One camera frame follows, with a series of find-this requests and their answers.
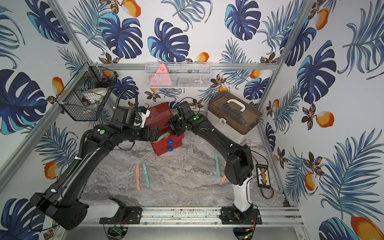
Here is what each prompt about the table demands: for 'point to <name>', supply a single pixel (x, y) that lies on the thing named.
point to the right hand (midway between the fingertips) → (163, 125)
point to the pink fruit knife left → (138, 183)
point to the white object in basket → (95, 95)
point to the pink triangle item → (161, 78)
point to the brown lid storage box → (234, 116)
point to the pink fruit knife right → (223, 179)
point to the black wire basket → (70, 99)
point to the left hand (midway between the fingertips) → (154, 129)
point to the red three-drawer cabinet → (159, 115)
